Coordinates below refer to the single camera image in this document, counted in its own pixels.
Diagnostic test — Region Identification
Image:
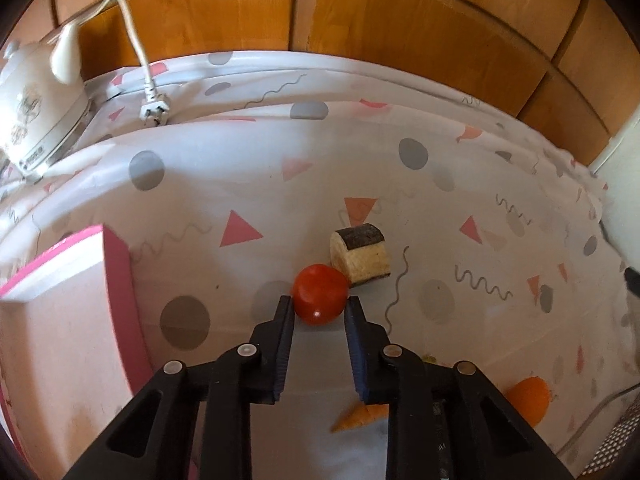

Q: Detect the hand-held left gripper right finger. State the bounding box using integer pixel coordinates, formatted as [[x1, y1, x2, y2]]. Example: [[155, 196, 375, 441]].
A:
[[344, 296, 576, 480]]

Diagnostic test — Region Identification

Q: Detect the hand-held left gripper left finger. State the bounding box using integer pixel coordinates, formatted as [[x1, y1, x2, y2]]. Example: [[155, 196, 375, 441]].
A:
[[62, 295, 296, 480]]

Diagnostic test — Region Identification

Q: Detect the red tomato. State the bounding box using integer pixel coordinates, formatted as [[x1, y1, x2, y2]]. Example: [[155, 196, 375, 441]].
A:
[[292, 263, 350, 325]]

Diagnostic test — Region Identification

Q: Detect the orange carrot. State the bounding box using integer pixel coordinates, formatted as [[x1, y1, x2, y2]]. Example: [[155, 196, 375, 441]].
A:
[[330, 402, 390, 434]]

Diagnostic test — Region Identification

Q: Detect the orange tangerine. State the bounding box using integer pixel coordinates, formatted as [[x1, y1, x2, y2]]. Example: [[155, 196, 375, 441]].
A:
[[502, 376, 551, 428]]

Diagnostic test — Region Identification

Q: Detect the pink shallow box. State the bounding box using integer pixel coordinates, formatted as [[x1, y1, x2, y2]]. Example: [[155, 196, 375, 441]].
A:
[[0, 224, 201, 480]]

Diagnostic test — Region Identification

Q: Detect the white patterned tablecloth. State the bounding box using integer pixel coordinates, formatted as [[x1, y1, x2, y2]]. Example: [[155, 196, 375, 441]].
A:
[[0, 51, 640, 480]]

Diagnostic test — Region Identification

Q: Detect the dark mesh object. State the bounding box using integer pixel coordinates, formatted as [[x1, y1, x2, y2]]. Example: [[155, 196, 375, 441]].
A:
[[580, 400, 640, 480]]

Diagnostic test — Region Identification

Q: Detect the white floral electric kettle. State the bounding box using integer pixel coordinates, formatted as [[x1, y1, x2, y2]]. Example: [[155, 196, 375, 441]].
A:
[[0, 25, 94, 182]]

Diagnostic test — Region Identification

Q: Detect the grey cable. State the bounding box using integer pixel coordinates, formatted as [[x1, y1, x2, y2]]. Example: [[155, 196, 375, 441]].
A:
[[554, 385, 637, 467]]

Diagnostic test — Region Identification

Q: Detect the white kettle power cord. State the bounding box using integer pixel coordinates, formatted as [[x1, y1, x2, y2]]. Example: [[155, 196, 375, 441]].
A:
[[65, 0, 169, 127]]

